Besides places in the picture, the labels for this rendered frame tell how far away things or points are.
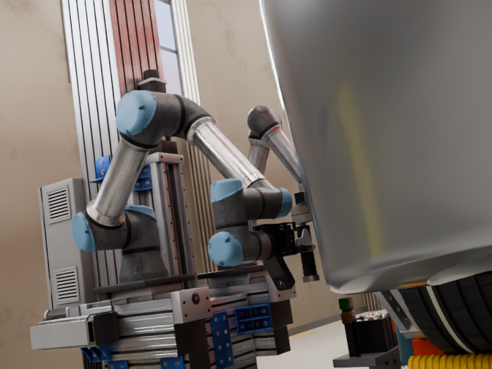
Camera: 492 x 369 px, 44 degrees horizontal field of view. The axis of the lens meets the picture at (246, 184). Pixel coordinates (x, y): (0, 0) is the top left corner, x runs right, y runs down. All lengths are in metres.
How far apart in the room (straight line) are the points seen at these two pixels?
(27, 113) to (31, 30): 0.75
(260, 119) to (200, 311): 0.83
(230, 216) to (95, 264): 1.01
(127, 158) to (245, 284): 0.77
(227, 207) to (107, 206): 0.51
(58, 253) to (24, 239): 2.63
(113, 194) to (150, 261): 0.26
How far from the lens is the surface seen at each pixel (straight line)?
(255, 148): 2.44
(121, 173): 1.71
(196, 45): 6.78
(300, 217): 1.61
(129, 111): 1.62
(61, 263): 2.37
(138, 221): 1.89
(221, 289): 2.29
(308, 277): 1.61
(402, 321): 1.55
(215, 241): 1.35
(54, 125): 5.40
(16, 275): 4.92
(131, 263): 1.89
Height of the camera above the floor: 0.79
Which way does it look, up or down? 8 degrees up
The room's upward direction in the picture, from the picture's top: 8 degrees counter-clockwise
